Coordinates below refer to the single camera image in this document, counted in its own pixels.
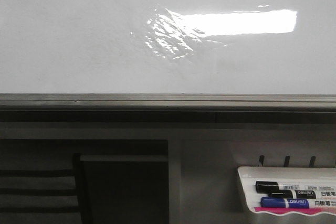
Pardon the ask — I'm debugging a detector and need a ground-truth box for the white whiteboard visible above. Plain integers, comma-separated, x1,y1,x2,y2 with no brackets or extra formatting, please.
1,0,335,94

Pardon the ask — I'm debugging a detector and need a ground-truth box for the upper black whiteboard marker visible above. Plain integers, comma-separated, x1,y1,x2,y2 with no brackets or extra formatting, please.
255,181,335,193

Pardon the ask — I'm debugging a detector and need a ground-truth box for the black whiteboard marker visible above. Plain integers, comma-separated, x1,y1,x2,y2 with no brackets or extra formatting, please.
255,181,335,193
267,189,336,199

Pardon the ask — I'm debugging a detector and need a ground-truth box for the blue whiteboard marker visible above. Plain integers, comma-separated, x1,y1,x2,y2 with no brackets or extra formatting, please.
260,197,335,209

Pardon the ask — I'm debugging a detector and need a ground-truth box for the lower black whiteboard marker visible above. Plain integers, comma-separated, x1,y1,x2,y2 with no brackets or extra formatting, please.
267,189,336,199

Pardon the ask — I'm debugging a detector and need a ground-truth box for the white plastic marker tray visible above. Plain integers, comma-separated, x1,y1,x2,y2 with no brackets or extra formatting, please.
238,166,335,223

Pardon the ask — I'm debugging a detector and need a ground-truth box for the left black wall hook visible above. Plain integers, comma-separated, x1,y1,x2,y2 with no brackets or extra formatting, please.
258,155,265,167

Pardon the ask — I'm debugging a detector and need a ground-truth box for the black wall hook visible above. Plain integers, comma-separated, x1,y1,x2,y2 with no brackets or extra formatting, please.
283,155,290,167
309,156,316,168
258,155,265,167

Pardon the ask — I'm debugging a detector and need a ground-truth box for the middle black wall hook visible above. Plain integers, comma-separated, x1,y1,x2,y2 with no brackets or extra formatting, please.
283,155,290,167

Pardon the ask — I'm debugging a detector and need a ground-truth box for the grey aluminium whiteboard frame rail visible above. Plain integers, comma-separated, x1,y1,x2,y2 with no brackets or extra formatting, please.
1,93,335,124

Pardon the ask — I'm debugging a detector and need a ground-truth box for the right black wall hook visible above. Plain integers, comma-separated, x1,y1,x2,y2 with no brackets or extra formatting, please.
309,156,316,168

